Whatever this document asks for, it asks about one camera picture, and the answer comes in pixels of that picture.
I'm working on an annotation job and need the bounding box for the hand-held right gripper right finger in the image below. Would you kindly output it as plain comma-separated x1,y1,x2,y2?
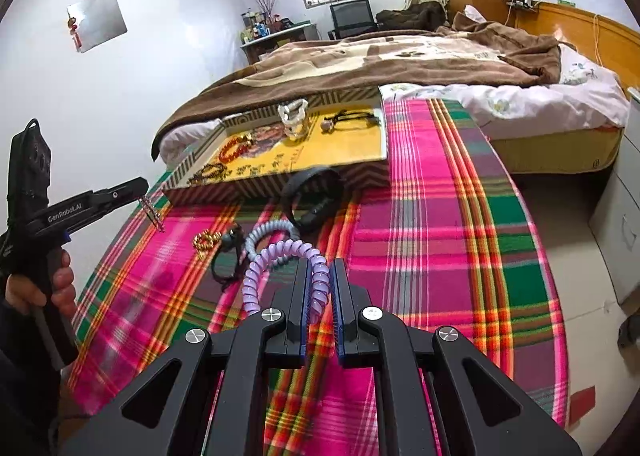
330,258,583,456

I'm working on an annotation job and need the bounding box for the purple bead bracelet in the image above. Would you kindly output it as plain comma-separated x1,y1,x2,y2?
139,196,166,233

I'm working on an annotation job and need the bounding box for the wooden desk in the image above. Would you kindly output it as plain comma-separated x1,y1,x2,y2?
240,18,321,64

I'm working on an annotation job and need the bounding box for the striped cardboard box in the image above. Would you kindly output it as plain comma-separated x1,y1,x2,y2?
161,84,391,207

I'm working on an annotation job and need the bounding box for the wooden bed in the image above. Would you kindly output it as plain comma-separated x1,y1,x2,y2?
151,0,640,175

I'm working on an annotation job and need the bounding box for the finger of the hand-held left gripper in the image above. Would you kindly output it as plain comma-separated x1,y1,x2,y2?
91,177,150,210

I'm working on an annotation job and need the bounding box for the black office chair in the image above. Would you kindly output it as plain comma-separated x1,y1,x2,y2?
327,0,381,41

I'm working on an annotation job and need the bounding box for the person's left forearm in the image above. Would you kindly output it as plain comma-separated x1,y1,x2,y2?
0,296,91,456

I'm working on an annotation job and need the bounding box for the black wristband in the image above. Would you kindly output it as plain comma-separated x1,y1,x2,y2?
280,167,347,233

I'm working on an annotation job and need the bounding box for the red hanging ornament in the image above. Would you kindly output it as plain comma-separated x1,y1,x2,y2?
66,16,84,50

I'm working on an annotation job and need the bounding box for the grey drawer cabinet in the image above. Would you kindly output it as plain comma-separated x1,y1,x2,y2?
587,86,640,307

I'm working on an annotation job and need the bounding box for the group of bottles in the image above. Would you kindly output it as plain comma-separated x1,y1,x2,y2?
241,10,274,42

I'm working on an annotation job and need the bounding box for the light blue spiral hair tie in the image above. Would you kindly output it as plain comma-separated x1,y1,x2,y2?
243,221,302,267

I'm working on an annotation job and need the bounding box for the white floral bed sheet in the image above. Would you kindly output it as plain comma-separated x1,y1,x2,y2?
160,43,632,149

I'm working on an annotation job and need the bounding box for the white hair claw clip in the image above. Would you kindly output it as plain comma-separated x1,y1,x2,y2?
277,98,310,142

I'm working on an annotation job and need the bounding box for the metal wall plate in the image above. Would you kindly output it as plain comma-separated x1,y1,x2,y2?
66,0,127,54

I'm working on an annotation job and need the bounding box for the black hair tie grey disc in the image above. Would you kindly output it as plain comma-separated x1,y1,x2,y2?
340,108,382,131

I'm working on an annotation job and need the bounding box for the brown blanket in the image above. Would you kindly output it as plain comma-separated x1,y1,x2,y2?
151,10,564,163

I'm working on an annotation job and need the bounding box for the person's left hand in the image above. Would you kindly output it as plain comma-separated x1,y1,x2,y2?
5,252,77,319

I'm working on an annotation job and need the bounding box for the red bead bracelet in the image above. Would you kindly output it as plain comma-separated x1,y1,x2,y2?
217,134,252,163

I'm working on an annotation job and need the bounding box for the purple spiral hair tie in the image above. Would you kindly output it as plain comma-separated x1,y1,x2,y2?
241,242,331,323

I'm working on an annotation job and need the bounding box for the dark brown cloth pile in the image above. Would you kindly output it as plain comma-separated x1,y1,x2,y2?
375,0,449,30

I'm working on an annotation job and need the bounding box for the plaid cloth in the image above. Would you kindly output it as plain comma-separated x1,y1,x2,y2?
67,98,571,456

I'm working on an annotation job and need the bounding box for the black hair tie teal ball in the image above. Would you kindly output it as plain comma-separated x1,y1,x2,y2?
210,226,247,293

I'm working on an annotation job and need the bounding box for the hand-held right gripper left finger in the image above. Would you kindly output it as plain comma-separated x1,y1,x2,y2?
60,258,308,456

